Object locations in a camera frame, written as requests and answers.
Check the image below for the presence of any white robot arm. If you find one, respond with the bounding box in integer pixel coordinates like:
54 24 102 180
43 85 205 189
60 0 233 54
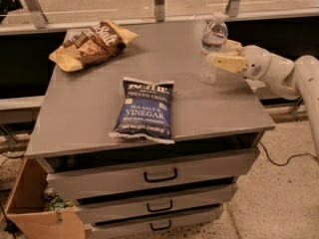
206 40 319 157

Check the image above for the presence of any metal window frame rail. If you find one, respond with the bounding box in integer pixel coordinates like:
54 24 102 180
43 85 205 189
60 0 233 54
0 0 319 35

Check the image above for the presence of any clear plastic water bottle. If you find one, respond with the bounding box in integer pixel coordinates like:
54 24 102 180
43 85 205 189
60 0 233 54
198 12 228 85

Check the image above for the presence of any middle grey drawer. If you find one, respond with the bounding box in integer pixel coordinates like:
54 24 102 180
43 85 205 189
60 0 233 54
76 179 237 225

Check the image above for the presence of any metal can in box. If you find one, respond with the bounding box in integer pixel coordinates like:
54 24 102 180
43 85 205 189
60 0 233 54
43 185 56 200

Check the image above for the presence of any grey drawer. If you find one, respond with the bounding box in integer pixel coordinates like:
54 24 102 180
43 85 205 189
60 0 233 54
92 205 223 239
76 179 237 225
47 147 259 200

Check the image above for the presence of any black floor cable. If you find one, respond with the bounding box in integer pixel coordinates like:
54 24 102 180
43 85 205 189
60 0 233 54
258 140 318 167

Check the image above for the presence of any green package in box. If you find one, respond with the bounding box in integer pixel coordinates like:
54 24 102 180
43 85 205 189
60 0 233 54
49 196 74 211

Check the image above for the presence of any blue potato chips bag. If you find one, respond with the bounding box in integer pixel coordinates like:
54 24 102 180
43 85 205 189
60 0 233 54
109 78 174 144

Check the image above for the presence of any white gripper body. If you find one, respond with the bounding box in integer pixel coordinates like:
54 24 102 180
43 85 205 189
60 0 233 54
240 45 271 80

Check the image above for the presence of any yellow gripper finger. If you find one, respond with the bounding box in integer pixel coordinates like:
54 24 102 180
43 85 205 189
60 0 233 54
206 53 246 73
222 39 242 55

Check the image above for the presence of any bottom grey drawer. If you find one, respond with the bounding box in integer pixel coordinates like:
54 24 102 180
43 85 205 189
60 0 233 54
92 205 223 239

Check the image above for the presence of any dark object top left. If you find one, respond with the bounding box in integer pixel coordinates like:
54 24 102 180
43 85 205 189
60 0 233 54
0 0 23 24

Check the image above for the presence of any top grey drawer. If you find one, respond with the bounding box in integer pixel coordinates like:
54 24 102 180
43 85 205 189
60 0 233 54
47 147 259 200

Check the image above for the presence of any grey drawer cabinet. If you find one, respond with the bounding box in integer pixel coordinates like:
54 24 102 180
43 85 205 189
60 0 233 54
27 22 274 239

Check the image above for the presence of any open cardboard box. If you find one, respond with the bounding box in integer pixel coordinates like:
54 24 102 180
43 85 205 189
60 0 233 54
5 157 86 239

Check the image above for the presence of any brown and yellow chips bag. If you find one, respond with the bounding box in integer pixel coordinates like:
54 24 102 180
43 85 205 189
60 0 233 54
49 20 139 72

